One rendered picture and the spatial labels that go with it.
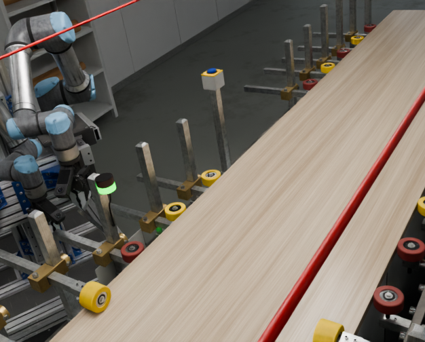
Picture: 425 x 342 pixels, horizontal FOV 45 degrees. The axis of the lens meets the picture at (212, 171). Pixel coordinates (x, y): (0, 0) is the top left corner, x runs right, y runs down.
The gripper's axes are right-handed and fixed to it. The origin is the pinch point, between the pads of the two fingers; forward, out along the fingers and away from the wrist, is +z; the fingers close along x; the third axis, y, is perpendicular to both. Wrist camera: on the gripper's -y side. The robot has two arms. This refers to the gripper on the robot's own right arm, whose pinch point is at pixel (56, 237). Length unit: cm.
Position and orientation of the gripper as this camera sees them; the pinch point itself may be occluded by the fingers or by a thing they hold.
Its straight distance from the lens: 210.9
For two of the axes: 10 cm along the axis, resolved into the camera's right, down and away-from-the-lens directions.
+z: 1.4, 8.5, 5.1
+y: -8.3, -1.8, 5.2
